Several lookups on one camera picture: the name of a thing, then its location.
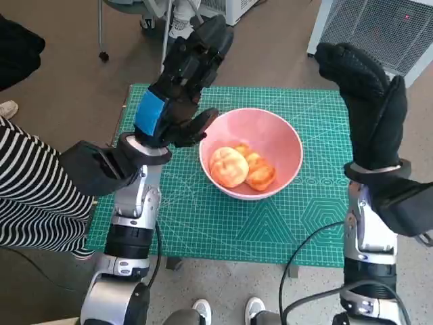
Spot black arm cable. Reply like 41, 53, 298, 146
144, 219, 164, 288
279, 221, 412, 325

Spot black knitted gloved right hand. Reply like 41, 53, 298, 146
314, 42, 409, 173

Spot round toy bread bun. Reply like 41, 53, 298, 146
208, 146, 250, 189

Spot silver metal pole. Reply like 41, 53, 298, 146
158, 9, 173, 77

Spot grey office chair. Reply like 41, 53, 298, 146
97, 0, 170, 64

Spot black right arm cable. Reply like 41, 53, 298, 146
279, 221, 412, 325

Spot pink bowl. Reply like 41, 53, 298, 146
198, 108, 304, 200

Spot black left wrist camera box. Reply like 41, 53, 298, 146
60, 140, 136, 197

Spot white freezer cabinet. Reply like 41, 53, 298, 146
199, 0, 260, 27

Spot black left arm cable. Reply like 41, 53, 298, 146
144, 219, 164, 288

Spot green cutting mat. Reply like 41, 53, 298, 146
84, 83, 356, 268

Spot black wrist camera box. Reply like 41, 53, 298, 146
60, 140, 136, 197
371, 179, 433, 238

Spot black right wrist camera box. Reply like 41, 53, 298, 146
371, 179, 433, 238

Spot braided toy bread loaf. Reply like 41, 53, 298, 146
235, 144, 277, 191

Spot robot right leg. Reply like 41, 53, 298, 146
245, 297, 283, 325

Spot person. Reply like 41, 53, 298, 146
0, 13, 97, 260
140, 0, 204, 40

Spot black right camera cable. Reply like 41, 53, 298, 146
417, 230, 433, 248

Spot white appliance with mesh grille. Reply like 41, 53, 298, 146
306, 0, 433, 89

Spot bare black left hand blue tape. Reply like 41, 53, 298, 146
133, 14, 235, 150

